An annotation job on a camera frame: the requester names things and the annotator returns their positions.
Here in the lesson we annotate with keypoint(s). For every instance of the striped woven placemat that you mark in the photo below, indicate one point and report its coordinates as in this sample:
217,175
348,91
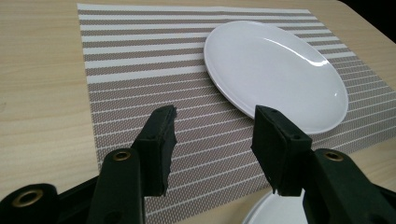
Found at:
140,93

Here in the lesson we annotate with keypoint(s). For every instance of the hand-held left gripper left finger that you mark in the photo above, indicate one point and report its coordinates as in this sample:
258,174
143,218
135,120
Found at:
157,149

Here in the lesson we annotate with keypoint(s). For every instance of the white plate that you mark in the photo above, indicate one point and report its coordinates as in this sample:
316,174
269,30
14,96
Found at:
280,211
264,68

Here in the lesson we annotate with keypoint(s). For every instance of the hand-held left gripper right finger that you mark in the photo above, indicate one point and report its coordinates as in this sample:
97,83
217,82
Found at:
280,152

